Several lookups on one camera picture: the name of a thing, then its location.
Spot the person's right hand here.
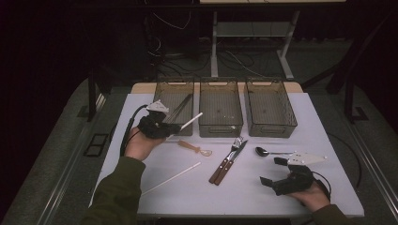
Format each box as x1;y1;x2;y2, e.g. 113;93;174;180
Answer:
286;181;331;213

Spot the black floor frame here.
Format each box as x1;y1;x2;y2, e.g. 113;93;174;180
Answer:
83;133;110;158

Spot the right hand-held gripper cable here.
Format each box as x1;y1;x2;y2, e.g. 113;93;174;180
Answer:
312;171;332;201

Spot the black metal stand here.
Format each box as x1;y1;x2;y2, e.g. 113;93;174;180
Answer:
86;67;111;123
300;12;398;125

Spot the metal floor rail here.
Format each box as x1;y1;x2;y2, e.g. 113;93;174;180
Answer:
344;120;398;214
37;93;108;225

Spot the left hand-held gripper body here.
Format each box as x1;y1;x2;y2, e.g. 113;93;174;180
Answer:
137;99;176;140

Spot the white desk frame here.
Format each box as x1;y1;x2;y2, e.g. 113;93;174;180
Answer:
199;0;346;81

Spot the hand-held gripper cable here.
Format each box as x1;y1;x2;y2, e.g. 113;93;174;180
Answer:
120;104;148;158
312;171;332;201

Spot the left hand-held gripper cable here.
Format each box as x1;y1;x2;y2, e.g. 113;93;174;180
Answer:
120;104;148;158

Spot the person's left hand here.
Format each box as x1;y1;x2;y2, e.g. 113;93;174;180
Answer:
124;126;166;162

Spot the knife with wooden handle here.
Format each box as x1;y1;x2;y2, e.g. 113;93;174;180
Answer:
214;139;249;187

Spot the clear brown plastic bin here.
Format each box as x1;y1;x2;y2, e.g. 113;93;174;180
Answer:
198;77;244;139
243;77;299;139
147;77;195;137

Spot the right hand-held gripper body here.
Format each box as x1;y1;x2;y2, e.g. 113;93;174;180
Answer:
271;152;329;196

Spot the black floor cable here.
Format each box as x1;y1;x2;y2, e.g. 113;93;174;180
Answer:
327;132;363;189

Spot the metal spoon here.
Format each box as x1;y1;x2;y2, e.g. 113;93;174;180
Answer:
254;146;295;158

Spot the fork with wooden handle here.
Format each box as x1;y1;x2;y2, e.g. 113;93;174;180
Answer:
208;136;245;185

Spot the tangle of floor cables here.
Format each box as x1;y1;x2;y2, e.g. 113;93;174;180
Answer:
144;0;276;79

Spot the metal chopstick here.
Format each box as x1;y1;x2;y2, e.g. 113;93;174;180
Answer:
166;94;194;125
163;93;192;124

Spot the white table cover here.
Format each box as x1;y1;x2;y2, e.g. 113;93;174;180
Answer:
87;92;365;218

